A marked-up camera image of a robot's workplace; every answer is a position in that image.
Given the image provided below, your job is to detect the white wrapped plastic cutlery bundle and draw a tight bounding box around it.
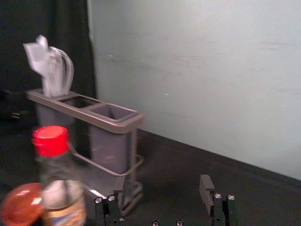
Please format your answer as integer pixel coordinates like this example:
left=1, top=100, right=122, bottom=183
left=23, top=34, right=75, bottom=97

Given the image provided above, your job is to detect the clear bottle with red cap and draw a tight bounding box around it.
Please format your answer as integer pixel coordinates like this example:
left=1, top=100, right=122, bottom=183
left=32, top=125, right=88, bottom=226

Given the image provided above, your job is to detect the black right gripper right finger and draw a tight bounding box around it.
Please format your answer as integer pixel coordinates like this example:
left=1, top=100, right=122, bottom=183
left=199, top=174, right=237, bottom=226

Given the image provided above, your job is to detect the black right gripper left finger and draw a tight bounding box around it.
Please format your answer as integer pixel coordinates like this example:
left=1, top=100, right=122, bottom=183
left=94, top=176, right=126, bottom=226

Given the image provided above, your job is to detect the small black plug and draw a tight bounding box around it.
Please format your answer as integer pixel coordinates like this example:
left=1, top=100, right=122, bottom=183
left=7, top=110, right=23, bottom=121

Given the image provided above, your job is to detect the black curtain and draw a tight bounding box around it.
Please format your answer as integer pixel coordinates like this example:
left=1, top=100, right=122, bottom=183
left=0, top=0, right=98, bottom=142

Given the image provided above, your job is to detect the grey rack with steel bars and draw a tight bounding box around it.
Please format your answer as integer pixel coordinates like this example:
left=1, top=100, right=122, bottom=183
left=25, top=89, right=144, bottom=216

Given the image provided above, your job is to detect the grey plastic cup insert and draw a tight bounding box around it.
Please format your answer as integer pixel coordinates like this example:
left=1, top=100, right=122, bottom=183
left=89, top=104, right=138, bottom=175
left=34, top=102, right=76, bottom=135

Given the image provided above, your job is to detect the black table cloth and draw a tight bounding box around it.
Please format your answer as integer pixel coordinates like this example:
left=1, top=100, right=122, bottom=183
left=0, top=122, right=301, bottom=226

